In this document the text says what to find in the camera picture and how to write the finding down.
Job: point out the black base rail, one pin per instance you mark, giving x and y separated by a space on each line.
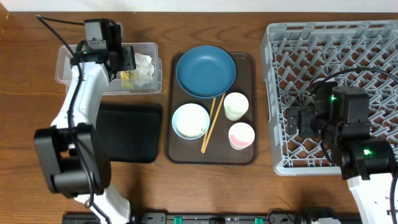
275 216

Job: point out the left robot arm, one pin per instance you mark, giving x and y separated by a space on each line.
71 156

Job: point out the pink cup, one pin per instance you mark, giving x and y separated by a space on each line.
241 136

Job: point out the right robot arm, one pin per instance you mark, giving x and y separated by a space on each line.
339 117

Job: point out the light blue small bowl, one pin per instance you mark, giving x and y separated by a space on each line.
190 121

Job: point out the yellow green snack wrapper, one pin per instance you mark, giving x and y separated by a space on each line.
127 80

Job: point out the brown serving tray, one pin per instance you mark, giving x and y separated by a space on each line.
218 151

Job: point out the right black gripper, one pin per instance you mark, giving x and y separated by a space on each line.
298 121

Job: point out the wooden chopstick right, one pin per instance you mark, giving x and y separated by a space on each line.
214 118

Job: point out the white paper napkin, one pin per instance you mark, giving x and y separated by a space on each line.
144 69

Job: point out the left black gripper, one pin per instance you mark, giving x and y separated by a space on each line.
127 55

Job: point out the grey dishwasher rack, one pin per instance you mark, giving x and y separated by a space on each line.
359 53

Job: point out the dark blue plate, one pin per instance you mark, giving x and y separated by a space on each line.
205 71

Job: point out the pale green cup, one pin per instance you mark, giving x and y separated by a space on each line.
235 106

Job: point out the black waste tray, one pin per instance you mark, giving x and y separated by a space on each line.
130 133

